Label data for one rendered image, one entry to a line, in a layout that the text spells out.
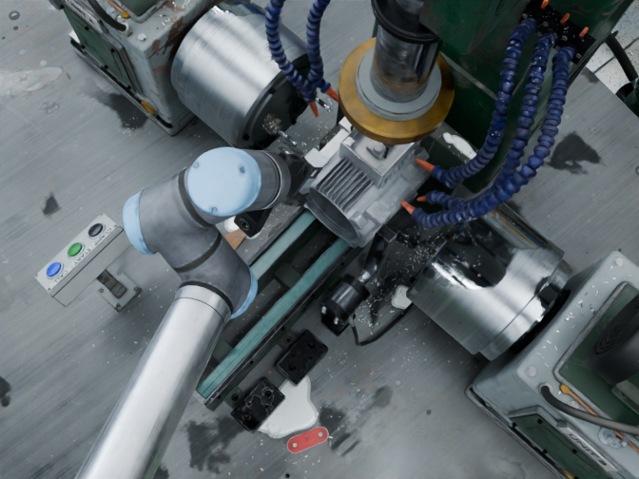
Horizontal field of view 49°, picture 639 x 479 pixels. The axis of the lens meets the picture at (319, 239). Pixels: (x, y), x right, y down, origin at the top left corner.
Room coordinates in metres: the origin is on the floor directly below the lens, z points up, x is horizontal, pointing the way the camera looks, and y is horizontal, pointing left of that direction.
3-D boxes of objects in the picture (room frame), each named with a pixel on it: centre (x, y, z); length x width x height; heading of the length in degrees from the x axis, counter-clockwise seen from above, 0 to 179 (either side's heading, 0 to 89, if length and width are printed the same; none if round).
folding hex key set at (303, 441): (0.03, -0.02, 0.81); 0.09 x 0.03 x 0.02; 118
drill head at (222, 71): (0.73, 0.22, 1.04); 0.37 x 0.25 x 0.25; 54
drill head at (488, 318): (0.33, -0.34, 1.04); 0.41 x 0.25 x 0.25; 54
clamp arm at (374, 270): (0.34, -0.10, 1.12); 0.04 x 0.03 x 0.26; 144
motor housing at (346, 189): (0.52, -0.07, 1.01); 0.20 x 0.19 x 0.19; 144
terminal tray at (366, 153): (0.56, -0.09, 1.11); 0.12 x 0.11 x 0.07; 144
